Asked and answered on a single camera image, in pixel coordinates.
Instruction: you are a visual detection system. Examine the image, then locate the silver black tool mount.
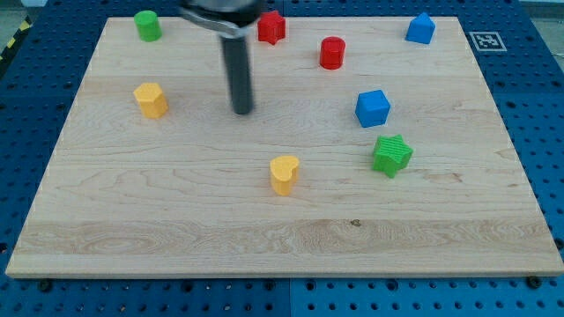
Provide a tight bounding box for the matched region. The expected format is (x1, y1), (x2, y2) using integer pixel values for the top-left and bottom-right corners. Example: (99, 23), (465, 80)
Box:
(179, 0), (264, 39)

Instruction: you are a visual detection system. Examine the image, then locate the red star block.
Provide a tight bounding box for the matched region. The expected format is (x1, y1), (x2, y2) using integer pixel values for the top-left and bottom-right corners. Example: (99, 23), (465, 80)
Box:
(257, 11), (286, 45)

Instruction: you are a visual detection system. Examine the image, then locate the yellow black hazard tape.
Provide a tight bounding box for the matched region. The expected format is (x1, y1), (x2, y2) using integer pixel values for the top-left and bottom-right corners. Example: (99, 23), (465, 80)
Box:
(1, 16), (33, 63)

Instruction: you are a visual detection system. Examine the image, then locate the green star block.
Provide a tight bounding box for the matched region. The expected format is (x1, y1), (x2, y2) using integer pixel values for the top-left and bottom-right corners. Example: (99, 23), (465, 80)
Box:
(372, 135), (413, 179)

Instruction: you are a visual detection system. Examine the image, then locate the black bolt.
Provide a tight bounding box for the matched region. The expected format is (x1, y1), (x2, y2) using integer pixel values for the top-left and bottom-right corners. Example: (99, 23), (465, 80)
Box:
(37, 279), (53, 292)
(526, 276), (543, 290)

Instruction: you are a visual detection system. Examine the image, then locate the light wooden board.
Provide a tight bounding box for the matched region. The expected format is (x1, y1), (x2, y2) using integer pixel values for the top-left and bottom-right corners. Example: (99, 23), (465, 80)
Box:
(6, 17), (563, 279)

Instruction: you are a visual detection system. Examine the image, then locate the blue cube block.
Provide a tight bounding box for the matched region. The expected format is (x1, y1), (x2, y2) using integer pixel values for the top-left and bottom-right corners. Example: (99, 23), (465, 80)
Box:
(355, 90), (390, 128)

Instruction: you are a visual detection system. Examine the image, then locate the yellow hexagon block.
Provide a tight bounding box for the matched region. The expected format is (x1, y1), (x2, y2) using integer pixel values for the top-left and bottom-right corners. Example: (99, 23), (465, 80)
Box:
(133, 83), (168, 119)

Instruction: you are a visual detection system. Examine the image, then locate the yellow heart block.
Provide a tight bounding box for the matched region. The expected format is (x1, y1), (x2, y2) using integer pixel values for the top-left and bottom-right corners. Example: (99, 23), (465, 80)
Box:
(270, 155), (300, 196)

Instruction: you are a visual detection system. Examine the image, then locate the green cylinder block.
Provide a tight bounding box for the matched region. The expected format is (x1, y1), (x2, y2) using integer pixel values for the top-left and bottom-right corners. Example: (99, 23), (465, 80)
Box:
(133, 11), (162, 42)

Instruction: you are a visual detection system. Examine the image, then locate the red cylinder block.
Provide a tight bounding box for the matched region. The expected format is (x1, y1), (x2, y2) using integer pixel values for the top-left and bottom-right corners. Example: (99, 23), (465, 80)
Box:
(319, 36), (346, 70)

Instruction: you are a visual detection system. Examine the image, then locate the black bolt front right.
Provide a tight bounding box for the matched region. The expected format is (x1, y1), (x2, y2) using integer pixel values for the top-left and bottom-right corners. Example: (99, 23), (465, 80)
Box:
(526, 276), (543, 290)

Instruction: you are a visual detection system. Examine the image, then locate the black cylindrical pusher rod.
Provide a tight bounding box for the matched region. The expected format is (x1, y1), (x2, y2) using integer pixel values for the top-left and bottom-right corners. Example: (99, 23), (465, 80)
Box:
(219, 35), (254, 115)

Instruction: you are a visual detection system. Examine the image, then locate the black bolt front left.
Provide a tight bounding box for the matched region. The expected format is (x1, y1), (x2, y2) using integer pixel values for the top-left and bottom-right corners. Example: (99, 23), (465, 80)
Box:
(37, 279), (53, 292)

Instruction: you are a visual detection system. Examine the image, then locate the white fiducial marker tag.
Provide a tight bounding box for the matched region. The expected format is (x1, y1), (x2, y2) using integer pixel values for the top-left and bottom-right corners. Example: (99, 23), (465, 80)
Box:
(469, 31), (507, 52)

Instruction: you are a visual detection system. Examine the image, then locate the blue pentagon house block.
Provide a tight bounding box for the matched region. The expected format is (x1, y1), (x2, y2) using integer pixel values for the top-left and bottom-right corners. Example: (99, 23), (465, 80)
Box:
(405, 12), (436, 44)

